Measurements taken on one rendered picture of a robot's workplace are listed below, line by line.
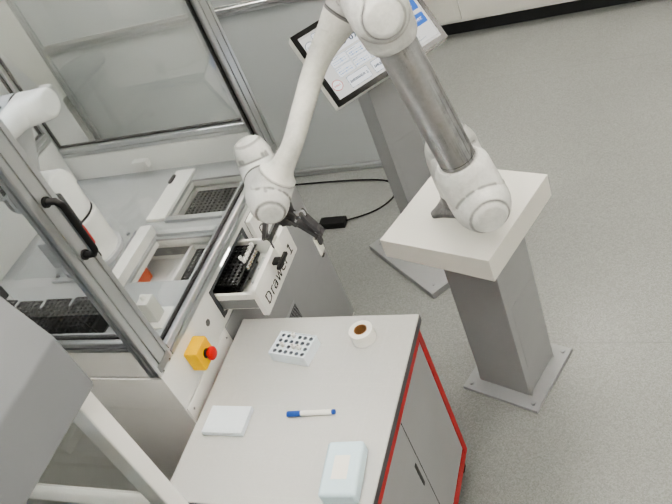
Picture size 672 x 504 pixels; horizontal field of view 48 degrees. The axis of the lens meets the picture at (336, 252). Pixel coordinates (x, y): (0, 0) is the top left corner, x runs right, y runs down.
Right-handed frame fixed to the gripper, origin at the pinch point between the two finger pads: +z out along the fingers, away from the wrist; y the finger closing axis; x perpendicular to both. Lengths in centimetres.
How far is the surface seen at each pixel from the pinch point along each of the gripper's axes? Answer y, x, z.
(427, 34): -23, -105, -9
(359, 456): -31, 62, 11
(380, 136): 3, -92, 25
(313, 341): -7.6, 25.8, 11.4
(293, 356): -3.0, 31.3, 11.2
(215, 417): 16, 51, 13
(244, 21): 82, -164, -4
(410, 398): -34, 35, 26
